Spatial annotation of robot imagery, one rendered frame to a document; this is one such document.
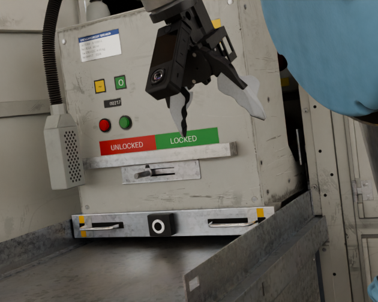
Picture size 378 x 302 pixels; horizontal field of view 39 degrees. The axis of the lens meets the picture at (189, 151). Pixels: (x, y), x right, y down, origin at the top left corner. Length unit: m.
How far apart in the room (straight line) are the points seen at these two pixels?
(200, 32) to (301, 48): 0.47
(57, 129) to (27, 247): 0.28
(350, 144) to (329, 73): 1.01
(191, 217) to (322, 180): 0.35
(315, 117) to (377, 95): 1.04
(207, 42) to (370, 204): 0.69
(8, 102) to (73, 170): 0.33
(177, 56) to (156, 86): 0.05
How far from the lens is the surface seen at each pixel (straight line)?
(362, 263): 1.37
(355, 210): 1.34
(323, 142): 1.33
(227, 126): 1.14
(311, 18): 0.30
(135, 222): 1.28
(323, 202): 1.35
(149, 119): 1.23
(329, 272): 1.40
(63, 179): 1.25
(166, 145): 1.21
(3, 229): 1.51
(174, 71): 0.70
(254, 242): 0.98
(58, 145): 1.25
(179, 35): 0.74
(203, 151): 1.12
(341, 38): 0.29
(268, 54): 1.27
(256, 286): 0.90
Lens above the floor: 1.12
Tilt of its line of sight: 3 degrees down
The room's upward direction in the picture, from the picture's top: 7 degrees counter-clockwise
